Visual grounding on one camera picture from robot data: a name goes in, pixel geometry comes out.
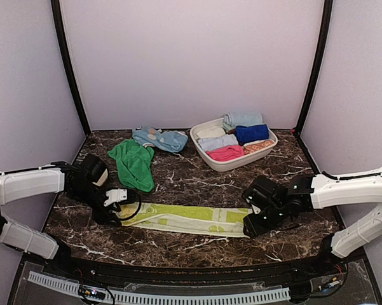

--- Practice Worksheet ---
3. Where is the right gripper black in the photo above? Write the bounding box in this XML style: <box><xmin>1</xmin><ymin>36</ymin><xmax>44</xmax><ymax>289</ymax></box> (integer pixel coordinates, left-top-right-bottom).
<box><xmin>243</xmin><ymin>203</ymin><xmax>288</xmax><ymax>238</ymax></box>

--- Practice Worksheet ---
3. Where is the yellow-green crocodile towel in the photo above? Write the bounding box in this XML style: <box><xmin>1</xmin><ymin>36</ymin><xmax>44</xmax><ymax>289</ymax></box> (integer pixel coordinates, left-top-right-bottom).
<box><xmin>116</xmin><ymin>203</ymin><xmax>252</xmax><ymax>238</ymax></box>

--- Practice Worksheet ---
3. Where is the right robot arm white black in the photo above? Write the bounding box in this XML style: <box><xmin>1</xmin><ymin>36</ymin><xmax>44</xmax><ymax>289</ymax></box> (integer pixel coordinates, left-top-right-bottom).
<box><xmin>242</xmin><ymin>167</ymin><xmax>382</xmax><ymax>276</ymax></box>

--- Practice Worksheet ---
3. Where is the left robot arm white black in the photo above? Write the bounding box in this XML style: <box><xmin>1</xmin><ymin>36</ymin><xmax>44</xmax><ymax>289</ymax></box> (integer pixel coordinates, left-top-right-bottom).
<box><xmin>0</xmin><ymin>154</ymin><xmax>128</xmax><ymax>277</ymax></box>

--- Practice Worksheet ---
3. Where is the beige embroidered round cloth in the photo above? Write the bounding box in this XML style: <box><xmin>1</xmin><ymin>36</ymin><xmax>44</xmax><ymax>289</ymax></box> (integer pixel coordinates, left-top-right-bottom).
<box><xmin>93</xmin><ymin>169</ymin><xmax>109</xmax><ymax>187</ymax></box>

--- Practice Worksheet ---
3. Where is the green towel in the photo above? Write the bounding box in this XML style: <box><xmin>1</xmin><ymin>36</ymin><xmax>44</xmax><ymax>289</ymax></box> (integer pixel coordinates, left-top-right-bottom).
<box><xmin>107</xmin><ymin>139</ymin><xmax>154</xmax><ymax>193</ymax></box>

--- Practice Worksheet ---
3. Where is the white plastic basin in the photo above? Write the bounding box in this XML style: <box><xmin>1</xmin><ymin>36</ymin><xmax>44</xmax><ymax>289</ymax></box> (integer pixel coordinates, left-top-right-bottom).
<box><xmin>189</xmin><ymin>118</ymin><xmax>278</xmax><ymax>172</ymax></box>

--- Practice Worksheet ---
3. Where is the orange patterned rolled towel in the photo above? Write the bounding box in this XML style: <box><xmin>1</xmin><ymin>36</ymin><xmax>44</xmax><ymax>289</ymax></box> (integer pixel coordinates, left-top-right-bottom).
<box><xmin>243</xmin><ymin>139</ymin><xmax>275</xmax><ymax>155</ymax></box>

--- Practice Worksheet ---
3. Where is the pink rolled towel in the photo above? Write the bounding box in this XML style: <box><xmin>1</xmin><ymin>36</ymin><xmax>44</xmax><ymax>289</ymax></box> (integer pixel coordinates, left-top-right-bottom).
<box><xmin>207</xmin><ymin>145</ymin><xmax>245</xmax><ymax>162</ymax></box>

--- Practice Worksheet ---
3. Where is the dark blue rolled towel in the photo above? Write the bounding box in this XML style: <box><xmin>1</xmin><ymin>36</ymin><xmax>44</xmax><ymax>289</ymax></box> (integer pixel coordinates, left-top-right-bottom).
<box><xmin>235</xmin><ymin>124</ymin><xmax>269</xmax><ymax>145</ymax></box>

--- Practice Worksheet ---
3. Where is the small circuit board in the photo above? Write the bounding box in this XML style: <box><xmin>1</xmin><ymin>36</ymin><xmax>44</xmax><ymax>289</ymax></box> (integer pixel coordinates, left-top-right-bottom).
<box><xmin>78</xmin><ymin>285</ymin><xmax>106</xmax><ymax>300</ymax></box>

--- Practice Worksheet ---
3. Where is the lavender rolled towel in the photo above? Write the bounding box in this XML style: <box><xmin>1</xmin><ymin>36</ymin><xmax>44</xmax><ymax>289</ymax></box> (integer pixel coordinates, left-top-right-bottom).
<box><xmin>198</xmin><ymin>134</ymin><xmax>238</xmax><ymax>152</ymax></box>

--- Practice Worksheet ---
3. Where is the light blue patterned towel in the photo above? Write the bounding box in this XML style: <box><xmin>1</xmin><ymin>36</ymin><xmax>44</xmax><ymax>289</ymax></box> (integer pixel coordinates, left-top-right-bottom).
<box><xmin>132</xmin><ymin>126</ymin><xmax>188</xmax><ymax>153</ymax></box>

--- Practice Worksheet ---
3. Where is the pale blue rolled towel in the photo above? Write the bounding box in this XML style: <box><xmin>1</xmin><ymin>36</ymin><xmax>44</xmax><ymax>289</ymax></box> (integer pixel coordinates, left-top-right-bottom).
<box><xmin>222</xmin><ymin>112</ymin><xmax>263</xmax><ymax>127</ymax></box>

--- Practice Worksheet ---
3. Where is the cream rolled towel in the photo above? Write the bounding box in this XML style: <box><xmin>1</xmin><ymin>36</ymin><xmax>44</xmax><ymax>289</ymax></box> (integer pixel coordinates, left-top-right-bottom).
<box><xmin>196</xmin><ymin>126</ymin><xmax>226</xmax><ymax>139</ymax></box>

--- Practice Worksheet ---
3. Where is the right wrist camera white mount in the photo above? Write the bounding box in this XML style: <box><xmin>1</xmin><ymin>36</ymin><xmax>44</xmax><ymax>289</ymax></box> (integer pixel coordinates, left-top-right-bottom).
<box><xmin>252</xmin><ymin>205</ymin><xmax>261</xmax><ymax>215</ymax></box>

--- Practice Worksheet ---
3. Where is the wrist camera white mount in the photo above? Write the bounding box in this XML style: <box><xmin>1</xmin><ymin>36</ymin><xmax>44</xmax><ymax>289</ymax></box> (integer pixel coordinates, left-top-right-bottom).
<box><xmin>104</xmin><ymin>189</ymin><xmax>128</xmax><ymax>207</ymax></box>
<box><xmin>252</xmin><ymin>205</ymin><xmax>261</xmax><ymax>215</ymax></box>

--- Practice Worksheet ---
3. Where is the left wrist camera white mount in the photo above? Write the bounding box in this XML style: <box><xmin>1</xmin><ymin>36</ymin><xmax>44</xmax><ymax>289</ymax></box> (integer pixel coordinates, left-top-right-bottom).
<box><xmin>104</xmin><ymin>189</ymin><xmax>128</xmax><ymax>207</ymax></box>

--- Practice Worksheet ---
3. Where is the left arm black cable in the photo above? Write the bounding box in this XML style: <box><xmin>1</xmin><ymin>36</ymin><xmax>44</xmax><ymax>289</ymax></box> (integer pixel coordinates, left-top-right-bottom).
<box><xmin>114</xmin><ymin>190</ymin><xmax>143</xmax><ymax>222</ymax></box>

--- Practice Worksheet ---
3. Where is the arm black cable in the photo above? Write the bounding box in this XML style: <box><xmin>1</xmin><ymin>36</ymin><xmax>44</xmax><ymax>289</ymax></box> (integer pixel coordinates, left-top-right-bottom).
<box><xmin>114</xmin><ymin>190</ymin><xmax>143</xmax><ymax>222</ymax></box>
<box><xmin>320</xmin><ymin>165</ymin><xmax>382</xmax><ymax>182</ymax></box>

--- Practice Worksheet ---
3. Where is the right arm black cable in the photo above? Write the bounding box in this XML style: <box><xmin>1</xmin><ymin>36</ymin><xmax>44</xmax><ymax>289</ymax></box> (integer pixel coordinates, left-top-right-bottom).
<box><xmin>320</xmin><ymin>165</ymin><xmax>382</xmax><ymax>182</ymax></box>

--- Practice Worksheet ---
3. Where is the black front rail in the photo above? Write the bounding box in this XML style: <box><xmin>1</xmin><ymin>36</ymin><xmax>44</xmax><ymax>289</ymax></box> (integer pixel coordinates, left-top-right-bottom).
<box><xmin>25</xmin><ymin>246</ymin><xmax>366</xmax><ymax>287</ymax></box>

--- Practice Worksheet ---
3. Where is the white slotted cable duct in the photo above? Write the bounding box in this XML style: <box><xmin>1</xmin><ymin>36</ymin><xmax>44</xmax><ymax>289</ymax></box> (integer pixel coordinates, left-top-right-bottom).
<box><xmin>27</xmin><ymin>271</ymin><xmax>291</xmax><ymax>304</ymax></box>

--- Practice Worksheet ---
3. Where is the left black frame post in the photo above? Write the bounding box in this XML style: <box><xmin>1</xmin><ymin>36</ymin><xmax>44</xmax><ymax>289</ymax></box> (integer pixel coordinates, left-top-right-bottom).
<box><xmin>50</xmin><ymin>0</ymin><xmax>91</xmax><ymax>137</ymax></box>

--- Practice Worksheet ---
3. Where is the black frame post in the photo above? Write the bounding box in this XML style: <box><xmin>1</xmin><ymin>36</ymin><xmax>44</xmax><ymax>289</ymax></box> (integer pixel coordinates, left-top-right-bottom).
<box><xmin>50</xmin><ymin>0</ymin><xmax>91</xmax><ymax>137</ymax></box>
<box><xmin>294</xmin><ymin>0</ymin><xmax>334</xmax><ymax>136</ymax></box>

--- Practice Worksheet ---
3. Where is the right black frame post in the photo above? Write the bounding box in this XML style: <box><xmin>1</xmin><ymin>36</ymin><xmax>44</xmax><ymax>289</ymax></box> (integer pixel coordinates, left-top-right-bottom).
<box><xmin>294</xmin><ymin>0</ymin><xmax>334</xmax><ymax>136</ymax></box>

